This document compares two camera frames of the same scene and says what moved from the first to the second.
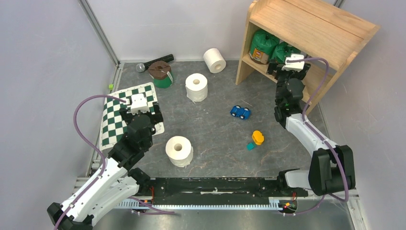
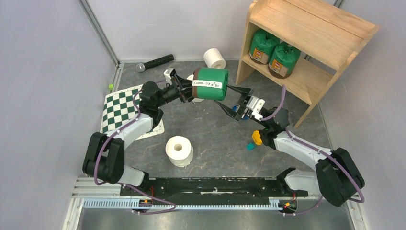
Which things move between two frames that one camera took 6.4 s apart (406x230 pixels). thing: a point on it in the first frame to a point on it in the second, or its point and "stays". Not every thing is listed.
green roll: x=282 y=50 stays
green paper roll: x=262 y=44 stays
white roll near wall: x=214 y=60 stays
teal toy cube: x=250 y=146 stays
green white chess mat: x=113 y=124 stays
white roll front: x=179 y=150 stays
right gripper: x=273 y=68 to x=242 y=108
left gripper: x=156 y=117 to x=183 y=88
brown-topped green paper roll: x=162 y=73 to x=210 y=83
